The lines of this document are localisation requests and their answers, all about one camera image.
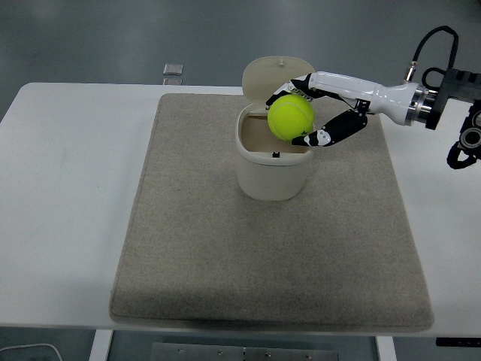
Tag yellow-green tennis ball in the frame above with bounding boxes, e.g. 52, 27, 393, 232
267, 93, 315, 141

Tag beige fabric mat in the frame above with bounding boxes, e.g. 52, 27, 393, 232
107, 93, 435, 332

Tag white cable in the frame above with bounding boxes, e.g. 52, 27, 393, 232
0, 342, 63, 361

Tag grey metal plate with screws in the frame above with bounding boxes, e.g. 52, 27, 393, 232
150, 341, 340, 361

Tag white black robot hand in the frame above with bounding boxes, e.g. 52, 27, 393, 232
265, 70, 418, 150

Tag cream lidded bin box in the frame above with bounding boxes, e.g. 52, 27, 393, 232
234, 55, 316, 202

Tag white table leg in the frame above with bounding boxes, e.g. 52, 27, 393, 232
375, 335, 395, 361
89, 329, 114, 361

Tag black table control panel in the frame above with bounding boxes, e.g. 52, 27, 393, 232
435, 337, 481, 347

